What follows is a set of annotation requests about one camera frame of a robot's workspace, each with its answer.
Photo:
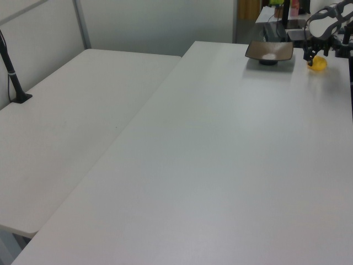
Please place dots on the white side table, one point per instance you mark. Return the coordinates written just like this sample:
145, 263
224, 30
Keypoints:
69, 124

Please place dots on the green yellow toy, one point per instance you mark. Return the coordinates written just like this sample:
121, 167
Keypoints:
275, 2

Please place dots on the pink container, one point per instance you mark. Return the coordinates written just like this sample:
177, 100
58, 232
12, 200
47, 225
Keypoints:
295, 7

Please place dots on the short black stand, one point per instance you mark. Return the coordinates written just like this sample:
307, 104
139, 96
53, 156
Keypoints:
344, 47

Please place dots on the yellow lemon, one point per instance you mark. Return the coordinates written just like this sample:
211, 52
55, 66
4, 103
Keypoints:
319, 64

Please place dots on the grey partition post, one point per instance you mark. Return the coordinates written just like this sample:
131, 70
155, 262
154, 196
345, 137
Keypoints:
82, 25

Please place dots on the black camera stand pole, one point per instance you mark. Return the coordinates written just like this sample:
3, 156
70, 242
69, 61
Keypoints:
12, 77

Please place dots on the brown wooden panel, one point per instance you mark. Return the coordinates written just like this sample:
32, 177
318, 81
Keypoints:
248, 9

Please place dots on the brown square ceramic plate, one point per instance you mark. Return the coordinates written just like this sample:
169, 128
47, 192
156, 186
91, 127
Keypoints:
268, 49

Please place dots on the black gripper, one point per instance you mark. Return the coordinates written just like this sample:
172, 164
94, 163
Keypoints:
320, 43

